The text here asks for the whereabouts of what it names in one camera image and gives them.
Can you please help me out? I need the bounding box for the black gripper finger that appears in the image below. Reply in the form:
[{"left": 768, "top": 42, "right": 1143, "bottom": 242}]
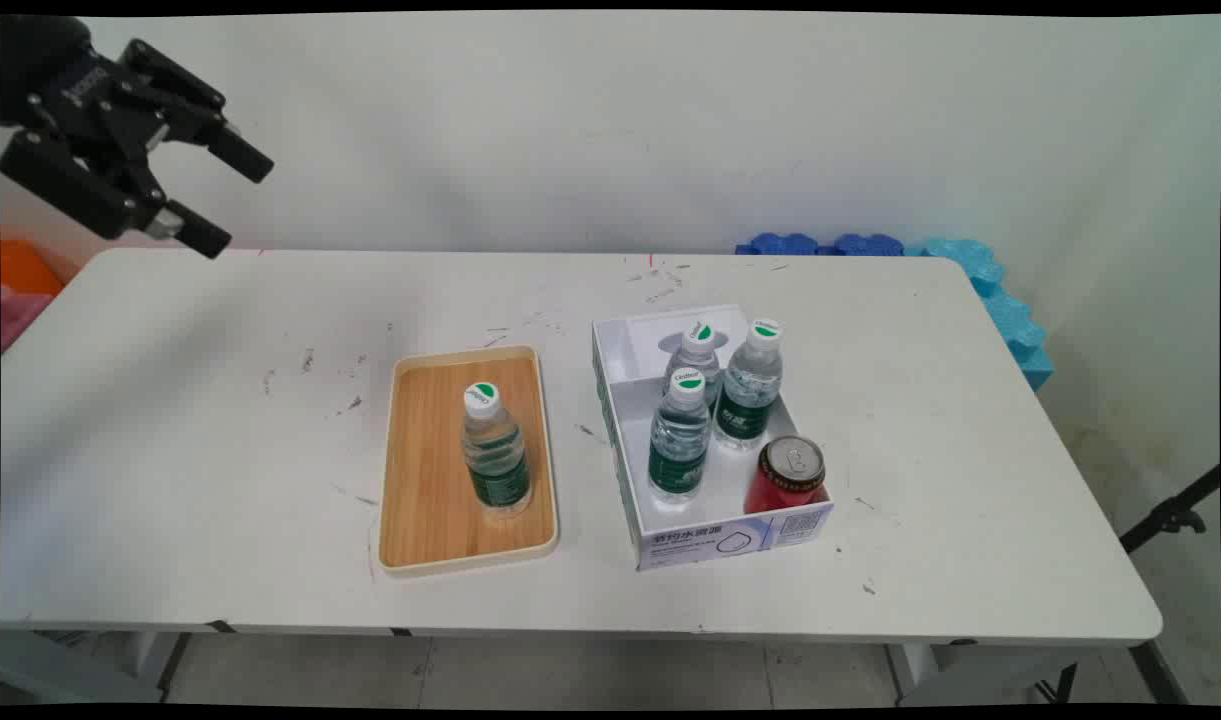
[
  {"left": 0, "top": 128, "right": 234, "bottom": 261},
  {"left": 112, "top": 38, "right": 275, "bottom": 185}
]

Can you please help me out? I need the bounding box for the dark blue foam mat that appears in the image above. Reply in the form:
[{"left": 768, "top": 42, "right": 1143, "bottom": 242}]
[{"left": 735, "top": 232, "right": 907, "bottom": 257}]

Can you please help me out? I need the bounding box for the pink object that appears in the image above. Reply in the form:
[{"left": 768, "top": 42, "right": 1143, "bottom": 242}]
[{"left": 0, "top": 285, "right": 56, "bottom": 353}]

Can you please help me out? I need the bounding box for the red drink can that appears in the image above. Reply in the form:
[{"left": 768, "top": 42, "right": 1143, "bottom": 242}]
[{"left": 743, "top": 434, "right": 829, "bottom": 516}]

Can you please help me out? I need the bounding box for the light blue foam mat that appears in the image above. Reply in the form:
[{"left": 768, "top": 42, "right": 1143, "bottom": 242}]
[{"left": 905, "top": 237, "right": 1056, "bottom": 393}]

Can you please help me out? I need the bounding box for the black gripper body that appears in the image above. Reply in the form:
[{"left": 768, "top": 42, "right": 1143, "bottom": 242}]
[{"left": 0, "top": 15, "right": 149, "bottom": 153}]

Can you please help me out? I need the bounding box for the white cardboard box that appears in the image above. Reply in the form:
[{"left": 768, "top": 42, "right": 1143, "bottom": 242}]
[{"left": 591, "top": 304, "right": 836, "bottom": 573}]

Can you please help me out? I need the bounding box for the water bottle green label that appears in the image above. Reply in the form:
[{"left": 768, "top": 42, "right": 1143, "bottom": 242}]
[
  {"left": 647, "top": 369, "right": 713, "bottom": 504},
  {"left": 713, "top": 318, "right": 784, "bottom": 452},
  {"left": 663, "top": 320, "right": 723, "bottom": 409},
  {"left": 459, "top": 381, "right": 534, "bottom": 521}
]

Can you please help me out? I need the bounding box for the black tripod leg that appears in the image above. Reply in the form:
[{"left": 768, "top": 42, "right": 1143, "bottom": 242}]
[{"left": 1118, "top": 465, "right": 1221, "bottom": 556}]

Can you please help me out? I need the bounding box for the orange object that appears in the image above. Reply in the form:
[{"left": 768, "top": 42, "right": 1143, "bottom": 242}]
[{"left": 0, "top": 238, "right": 66, "bottom": 298}]

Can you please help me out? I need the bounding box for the wooden tray with cream rim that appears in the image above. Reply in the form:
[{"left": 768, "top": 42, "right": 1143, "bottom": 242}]
[{"left": 377, "top": 345, "right": 561, "bottom": 579}]

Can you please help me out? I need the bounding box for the grey table leg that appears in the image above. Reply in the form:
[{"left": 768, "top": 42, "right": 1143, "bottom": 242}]
[
  {"left": 0, "top": 630, "right": 189, "bottom": 706},
  {"left": 885, "top": 643, "right": 1083, "bottom": 707}
]

